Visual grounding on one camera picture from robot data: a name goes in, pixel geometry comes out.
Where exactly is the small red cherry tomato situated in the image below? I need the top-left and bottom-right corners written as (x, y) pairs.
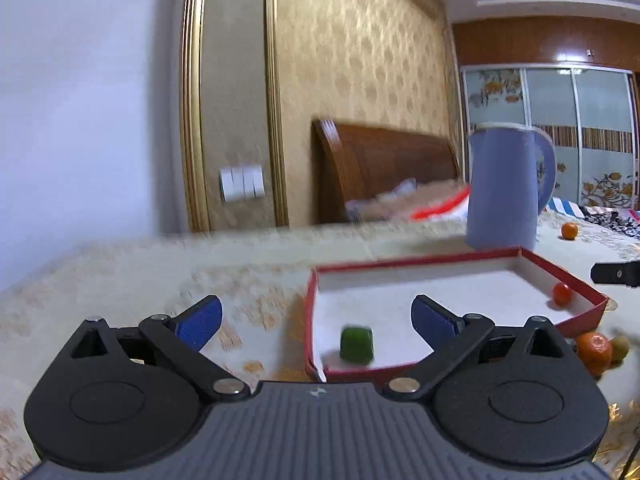
top-left (552, 282), bottom-right (573, 308)

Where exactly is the small tan longan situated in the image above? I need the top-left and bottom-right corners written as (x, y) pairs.
top-left (610, 335), bottom-right (630, 364)

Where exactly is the orange mandarin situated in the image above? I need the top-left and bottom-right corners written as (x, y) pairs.
top-left (575, 332), bottom-right (613, 378)

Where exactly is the green cube fruit piece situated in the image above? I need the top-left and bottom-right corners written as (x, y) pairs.
top-left (340, 325), bottom-right (374, 365)

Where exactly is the small orange kumquat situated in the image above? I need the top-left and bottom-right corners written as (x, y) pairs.
top-left (561, 222), bottom-right (579, 240)

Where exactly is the red cardboard tray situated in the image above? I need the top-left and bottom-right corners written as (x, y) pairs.
top-left (304, 248), bottom-right (608, 382)

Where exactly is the cream floral tablecloth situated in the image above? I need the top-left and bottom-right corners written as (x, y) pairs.
top-left (1, 212), bottom-right (639, 479)

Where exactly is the pink bed quilt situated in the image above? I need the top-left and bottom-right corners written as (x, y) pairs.
top-left (345, 179), bottom-right (470, 222)

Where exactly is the blue electric kettle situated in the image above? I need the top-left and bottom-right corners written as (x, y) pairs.
top-left (466, 122), bottom-right (556, 250)

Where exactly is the floral sliding wardrobe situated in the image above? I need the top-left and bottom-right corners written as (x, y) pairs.
top-left (452, 16), bottom-right (639, 208)

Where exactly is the wooden bed headboard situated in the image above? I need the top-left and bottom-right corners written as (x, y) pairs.
top-left (311, 118), bottom-right (460, 224)

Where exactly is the white wall switch panel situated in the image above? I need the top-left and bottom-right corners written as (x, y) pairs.
top-left (219, 165), bottom-right (266, 203)

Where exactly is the gold wall moulding frame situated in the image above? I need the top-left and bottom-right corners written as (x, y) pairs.
top-left (178, 0), bottom-right (288, 232)

